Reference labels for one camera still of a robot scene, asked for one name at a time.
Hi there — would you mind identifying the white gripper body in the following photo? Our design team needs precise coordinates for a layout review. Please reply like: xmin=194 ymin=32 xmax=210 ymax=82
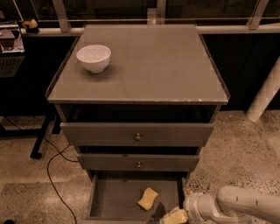
xmin=183 ymin=192 xmax=216 ymax=221

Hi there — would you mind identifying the yellow sponge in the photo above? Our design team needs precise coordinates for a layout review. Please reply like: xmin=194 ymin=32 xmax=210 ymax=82
xmin=137 ymin=187 xmax=158 ymax=211

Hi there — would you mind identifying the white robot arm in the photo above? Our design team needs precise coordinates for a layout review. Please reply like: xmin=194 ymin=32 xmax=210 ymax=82
xmin=159 ymin=186 xmax=280 ymax=224

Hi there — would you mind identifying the grey bottom drawer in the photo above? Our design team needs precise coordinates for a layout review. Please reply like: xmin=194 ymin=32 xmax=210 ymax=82
xmin=88 ymin=171 xmax=186 ymax=224

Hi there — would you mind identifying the grey drawer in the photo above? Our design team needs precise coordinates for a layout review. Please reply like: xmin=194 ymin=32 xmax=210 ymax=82
xmin=77 ymin=153 xmax=200 ymax=172
xmin=60 ymin=122 xmax=214 ymax=147
xmin=88 ymin=171 xmax=186 ymax=224

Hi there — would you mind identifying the grey drawer cabinet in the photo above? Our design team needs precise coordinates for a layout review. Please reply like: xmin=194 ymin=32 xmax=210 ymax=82
xmin=45 ymin=24 xmax=231 ymax=224

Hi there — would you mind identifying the grey middle drawer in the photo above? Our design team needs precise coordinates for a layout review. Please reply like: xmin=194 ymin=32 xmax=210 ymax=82
xmin=77 ymin=153 xmax=200 ymax=172

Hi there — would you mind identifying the grey top drawer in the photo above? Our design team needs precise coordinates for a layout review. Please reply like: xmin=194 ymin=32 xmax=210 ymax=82
xmin=60 ymin=122 xmax=214 ymax=147

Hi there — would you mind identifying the white ceramic bowl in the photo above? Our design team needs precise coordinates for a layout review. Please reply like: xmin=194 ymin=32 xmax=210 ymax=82
xmin=76 ymin=45 xmax=111 ymax=74

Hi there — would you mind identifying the metal window railing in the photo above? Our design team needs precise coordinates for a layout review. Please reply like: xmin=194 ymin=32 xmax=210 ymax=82
xmin=20 ymin=0 xmax=280 ymax=38

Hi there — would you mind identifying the open laptop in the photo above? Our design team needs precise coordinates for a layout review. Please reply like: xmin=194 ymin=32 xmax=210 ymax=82
xmin=0 ymin=21 xmax=25 ymax=78

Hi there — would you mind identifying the yellow black tape dispenser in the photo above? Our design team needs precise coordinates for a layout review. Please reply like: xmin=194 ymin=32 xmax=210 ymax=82
xmin=22 ymin=19 xmax=39 ymax=33

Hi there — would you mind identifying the black floor cable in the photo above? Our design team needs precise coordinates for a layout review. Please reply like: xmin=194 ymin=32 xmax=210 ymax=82
xmin=3 ymin=115 xmax=80 ymax=224

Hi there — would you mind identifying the white pipe post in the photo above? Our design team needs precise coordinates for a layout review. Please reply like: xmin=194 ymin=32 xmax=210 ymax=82
xmin=246 ymin=57 xmax=280 ymax=123

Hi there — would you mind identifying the black desk frame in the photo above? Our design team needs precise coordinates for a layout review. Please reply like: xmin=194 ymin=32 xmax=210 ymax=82
xmin=0 ymin=115 xmax=60 ymax=159

